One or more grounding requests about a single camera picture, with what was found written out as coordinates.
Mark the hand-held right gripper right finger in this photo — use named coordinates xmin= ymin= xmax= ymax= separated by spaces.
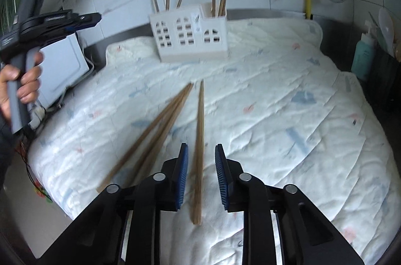
xmin=215 ymin=144 xmax=365 ymax=265

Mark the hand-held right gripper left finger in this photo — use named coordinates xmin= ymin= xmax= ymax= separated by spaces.
xmin=36 ymin=143 xmax=189 ymax=265

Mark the cream plastic chopstick holder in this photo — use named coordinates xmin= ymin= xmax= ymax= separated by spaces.
xmin=148 ymin=2 xmax=230 ymax=63

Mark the person's left hand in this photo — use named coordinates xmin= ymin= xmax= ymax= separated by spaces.
xmin=0 ymin=52 xmax=44 ymax=121

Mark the white microwave oven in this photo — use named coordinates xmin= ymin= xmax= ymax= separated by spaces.
xmin=38 ymin=32 xmax=91 ymax=110

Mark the white quilted printed mat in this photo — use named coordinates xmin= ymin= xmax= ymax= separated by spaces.
xmin=27 ymin=17 xmax=401 ymax=265

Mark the teal plastic bottle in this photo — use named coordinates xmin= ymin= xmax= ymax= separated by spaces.
xmin=351 ymin=32 xmax=376 ymax=81

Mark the dark utensil container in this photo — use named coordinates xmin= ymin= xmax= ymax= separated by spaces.
xmin=373 ymin=46 xmax=401 ymax=109

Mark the white power cable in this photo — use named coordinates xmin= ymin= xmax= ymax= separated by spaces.
xmin=82 ymin=39 xmax=95 ymax=87

